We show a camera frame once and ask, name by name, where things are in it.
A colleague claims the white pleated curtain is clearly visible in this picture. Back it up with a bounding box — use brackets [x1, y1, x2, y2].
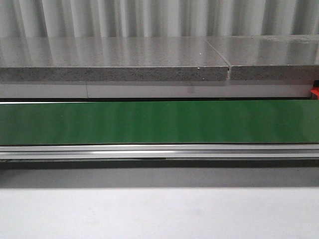
[0, 0, 319, 37]

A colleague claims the aluminium conveyor side rail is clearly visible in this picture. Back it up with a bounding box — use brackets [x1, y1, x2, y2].
[0, 143, 319, 162]

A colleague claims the grey stone slab right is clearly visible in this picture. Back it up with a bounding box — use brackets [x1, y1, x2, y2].
[206, 35, 319, 84]

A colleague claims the green conveyor belt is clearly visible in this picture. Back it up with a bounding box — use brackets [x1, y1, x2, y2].
[0, 100, 319, 145]

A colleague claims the white panel below slabs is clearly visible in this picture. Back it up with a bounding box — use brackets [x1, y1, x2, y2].
[0, 81, 314, 100]

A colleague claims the red plastic part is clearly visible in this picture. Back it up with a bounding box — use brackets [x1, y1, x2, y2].
[311, 87, 319, 100]

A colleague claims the grey stone slab left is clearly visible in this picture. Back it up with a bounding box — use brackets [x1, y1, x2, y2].
[0, 37, 228, 82]

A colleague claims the grey stone slab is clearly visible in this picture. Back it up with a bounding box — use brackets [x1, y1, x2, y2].
[0, 37, 228, 82]
[206, 35, 319, 84]

